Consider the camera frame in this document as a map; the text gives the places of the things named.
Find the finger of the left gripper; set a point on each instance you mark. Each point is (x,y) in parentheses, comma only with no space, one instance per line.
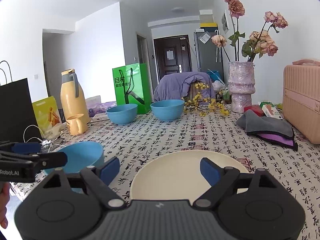
(20,148)
(49,160)

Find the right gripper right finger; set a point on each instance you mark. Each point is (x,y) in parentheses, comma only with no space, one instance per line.
(222,183)

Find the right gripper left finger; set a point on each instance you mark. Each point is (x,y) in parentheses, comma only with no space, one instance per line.
(97,180)

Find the blue bowl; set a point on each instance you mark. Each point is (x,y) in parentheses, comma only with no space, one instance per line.
(168,110)
(81,155)
(122,114)

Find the cream plate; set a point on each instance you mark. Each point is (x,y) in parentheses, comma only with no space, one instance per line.
(177,175)

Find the person's left hand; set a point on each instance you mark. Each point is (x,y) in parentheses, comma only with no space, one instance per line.
(4,199)

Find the black paper bag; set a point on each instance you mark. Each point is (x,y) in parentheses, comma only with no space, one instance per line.
(18,122)

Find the calligraphy print tablecloth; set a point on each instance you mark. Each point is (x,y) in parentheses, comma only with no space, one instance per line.
(278,199)

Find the yellow snack box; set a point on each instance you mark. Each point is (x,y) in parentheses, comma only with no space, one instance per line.
(46,113)

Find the yellow bear mug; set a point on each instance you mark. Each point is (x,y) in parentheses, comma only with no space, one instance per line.
(76,125)

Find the yellow thermos jug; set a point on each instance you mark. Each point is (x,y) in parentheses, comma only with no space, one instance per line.
(72,96)

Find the grey purple cloth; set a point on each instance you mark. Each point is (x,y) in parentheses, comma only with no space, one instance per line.
(275,131)

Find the purple tissue pack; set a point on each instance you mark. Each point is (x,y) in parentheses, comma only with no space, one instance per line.
(98,108)

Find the yellow artificial flower branch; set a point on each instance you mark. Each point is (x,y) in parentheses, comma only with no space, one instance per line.
(195,101)

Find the red green packet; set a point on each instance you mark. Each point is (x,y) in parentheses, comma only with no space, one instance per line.
(267,109)

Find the green paper bag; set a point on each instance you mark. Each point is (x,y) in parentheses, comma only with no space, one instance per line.
(132,85)

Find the purple jacket on chair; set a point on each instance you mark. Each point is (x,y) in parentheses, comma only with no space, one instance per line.
(175,86)

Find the pink textured vase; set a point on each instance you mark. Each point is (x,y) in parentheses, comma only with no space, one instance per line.
(241,84)

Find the grey refrigerator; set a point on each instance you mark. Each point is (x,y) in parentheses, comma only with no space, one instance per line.
(209,56)

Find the pink small suitcase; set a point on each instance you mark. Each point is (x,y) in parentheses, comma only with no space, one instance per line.
(301,97)

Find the dark entrance door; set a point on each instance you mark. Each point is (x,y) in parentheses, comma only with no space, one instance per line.
(172,55)

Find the yellow box on fridge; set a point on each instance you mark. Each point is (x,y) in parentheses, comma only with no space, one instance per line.
(208,25)

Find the ceiling lamp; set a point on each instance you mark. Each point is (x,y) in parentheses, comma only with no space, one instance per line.
(178,10)

